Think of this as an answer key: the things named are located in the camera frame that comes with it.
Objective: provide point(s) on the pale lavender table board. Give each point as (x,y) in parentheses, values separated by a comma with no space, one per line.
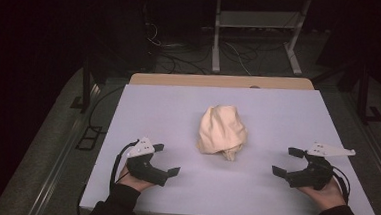
(206,195)

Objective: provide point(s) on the white metal stand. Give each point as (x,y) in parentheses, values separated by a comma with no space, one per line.
(257,19)

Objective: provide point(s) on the wooden table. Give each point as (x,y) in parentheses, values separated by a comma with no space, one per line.
(186,80)

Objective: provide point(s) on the metal floor rail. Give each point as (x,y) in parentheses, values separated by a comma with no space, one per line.
(376,145)
(58,166)

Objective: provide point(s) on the black metal stand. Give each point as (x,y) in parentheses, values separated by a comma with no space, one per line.
(363,98)
(86,87)

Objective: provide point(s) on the cream baby pants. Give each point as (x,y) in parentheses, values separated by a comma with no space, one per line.
(222,129)

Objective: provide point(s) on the dark cabinet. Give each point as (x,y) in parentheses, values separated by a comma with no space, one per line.
(125,40)

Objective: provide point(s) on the black floor frame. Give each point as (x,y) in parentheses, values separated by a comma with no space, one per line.
(89,138)

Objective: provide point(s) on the person's right hand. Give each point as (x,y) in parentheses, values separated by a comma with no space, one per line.
(328,197)

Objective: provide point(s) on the person's left hand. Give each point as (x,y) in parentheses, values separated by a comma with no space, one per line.
(134,182)

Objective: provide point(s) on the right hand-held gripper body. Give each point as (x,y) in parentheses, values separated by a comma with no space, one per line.
(316,173)

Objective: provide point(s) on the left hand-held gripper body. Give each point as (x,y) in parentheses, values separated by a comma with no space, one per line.
(143,166)

